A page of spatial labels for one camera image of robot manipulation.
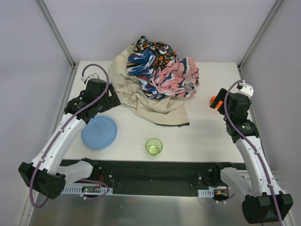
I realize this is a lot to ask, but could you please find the black floral patterned cloth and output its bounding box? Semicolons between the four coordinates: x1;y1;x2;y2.
134;36;178;70

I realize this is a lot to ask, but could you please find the blue white patterned cloth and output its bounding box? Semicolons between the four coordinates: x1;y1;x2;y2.
127;49;165;100

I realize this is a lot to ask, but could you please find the blue plastic plate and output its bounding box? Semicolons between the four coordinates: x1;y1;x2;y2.
81;116;117;150

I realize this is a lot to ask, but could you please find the pink patterned cloth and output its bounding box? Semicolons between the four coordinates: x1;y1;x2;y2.
149;57;199;98

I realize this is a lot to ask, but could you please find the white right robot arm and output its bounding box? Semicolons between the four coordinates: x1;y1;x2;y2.
210;80;293;226

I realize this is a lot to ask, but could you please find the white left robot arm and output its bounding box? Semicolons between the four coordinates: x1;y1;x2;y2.
18;79;120;199

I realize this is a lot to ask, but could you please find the beige cloth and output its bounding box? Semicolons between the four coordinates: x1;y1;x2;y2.
109;45;190;127

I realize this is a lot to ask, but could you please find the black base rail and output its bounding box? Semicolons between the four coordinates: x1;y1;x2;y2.
90;160;246;197

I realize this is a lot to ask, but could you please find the green plastic cup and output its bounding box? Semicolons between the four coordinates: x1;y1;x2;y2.
145;138;163;156

